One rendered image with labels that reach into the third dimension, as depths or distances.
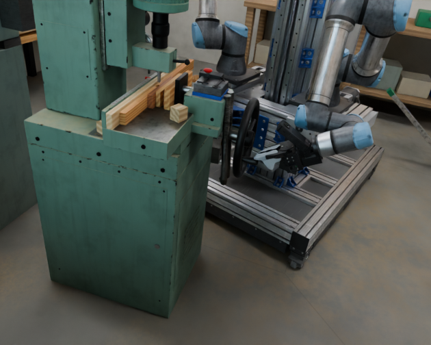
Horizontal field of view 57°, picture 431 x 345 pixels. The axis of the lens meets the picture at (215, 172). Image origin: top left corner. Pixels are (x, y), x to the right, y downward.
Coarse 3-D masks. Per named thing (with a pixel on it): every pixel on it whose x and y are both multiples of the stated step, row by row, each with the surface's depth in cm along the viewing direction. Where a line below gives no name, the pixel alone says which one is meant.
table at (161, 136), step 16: (144, 112) 130; (160, 112) 131; (128, 128) 120; (144, 128) 121; (160, 128) 122; (176, 128) 123; (192, 128) 134; (208, 128) 132; (112, 144) 120; (128, 144) 119; (144, 144) 117; (160, 144) 115; (176, 144) 123
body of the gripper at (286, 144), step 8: (312, 136) 123; (288, 144) 126; (312, 144) 121; (296, 152) 123; (304, 152) 124; (312, 152) 124; (288, 160) 126; (296, 160) 124; (304, 160) 125; (312, 160) 124; (320, 160) 124; (288, 168) 126
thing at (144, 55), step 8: (136, 48) 133; (144, 48) 133; (152, 48) 133; (168, 48) 135; (136, 56) 135; (144, 56) 134; (152, 56) 133; (160, 56) 132; (168, 56) 131; (176, 56) 137; (136, 64) 136; (144, 64) 135; (152, 64) 135; (160, 64) 134; (168, 64) 133; (176, 64) 139; (160, 72) 138; (168, 72) 134
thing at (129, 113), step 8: (184, 64) 163; (192, 64) 170; (176, 72) 155; (184, 72) 162; (152, 88) 138; (144, 96) 132; (136, 104) 125; (144, 104) 131; (120, 112) 119; (128, 112) 121; (136, 112) 126; (120, 120) 121; (128, 120) 122
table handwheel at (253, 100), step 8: (248, 104) 132; (256, 104) 135; (248, 112) 130; (256, 112) 147; (248, 120) 129; (256, 120) 150; (240, 128) 128; (248, 128) 145; (256, 128) 153; (232, 136) 141; (240, 136) 128; (248, 136) 139; (240, 144) 128; (248, 144) 140; (240, 152) 129; (248, 152) 153; (240, 160) 131; (240, 168) 135; (240, 176) 141
